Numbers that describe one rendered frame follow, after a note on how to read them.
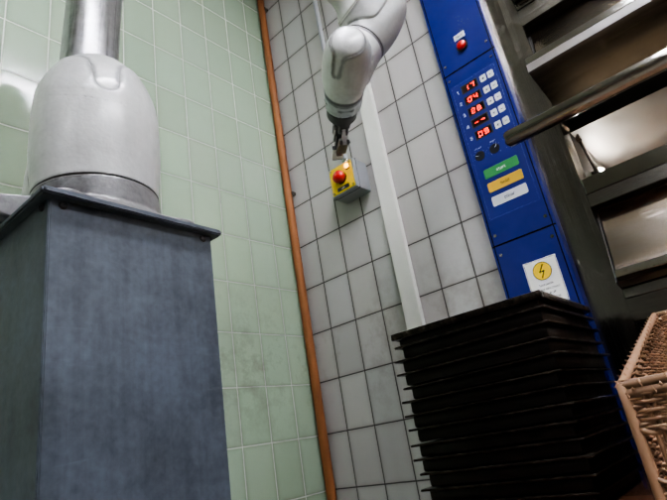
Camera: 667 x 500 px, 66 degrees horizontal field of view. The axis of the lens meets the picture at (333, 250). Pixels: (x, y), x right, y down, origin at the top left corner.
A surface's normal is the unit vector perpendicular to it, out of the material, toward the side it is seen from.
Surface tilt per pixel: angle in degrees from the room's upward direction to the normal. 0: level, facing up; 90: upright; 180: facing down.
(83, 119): 90
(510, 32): 90
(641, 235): 70
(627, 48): 168
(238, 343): 90
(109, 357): 90
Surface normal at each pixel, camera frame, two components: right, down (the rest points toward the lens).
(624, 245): -0.68, -0.47
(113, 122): 0.57, -0.37
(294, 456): 0.73, -0.35
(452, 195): -0.67, -0.16
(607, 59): 0.01, 0.87
